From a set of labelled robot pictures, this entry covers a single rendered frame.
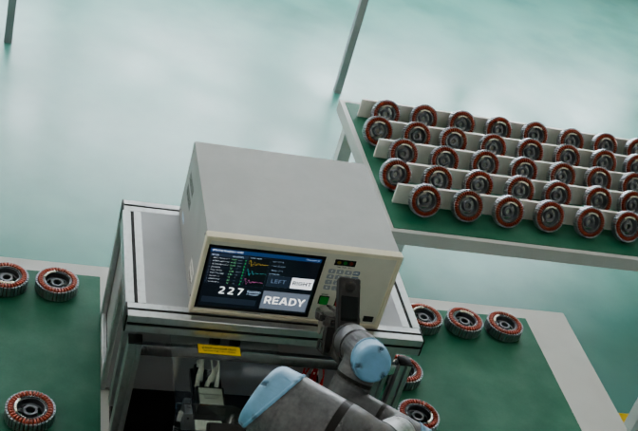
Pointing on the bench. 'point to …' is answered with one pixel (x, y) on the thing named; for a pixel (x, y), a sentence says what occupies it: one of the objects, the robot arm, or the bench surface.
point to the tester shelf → (152, 231)
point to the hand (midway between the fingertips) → (326, 306)
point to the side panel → (110, 311)
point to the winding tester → (288, 223)
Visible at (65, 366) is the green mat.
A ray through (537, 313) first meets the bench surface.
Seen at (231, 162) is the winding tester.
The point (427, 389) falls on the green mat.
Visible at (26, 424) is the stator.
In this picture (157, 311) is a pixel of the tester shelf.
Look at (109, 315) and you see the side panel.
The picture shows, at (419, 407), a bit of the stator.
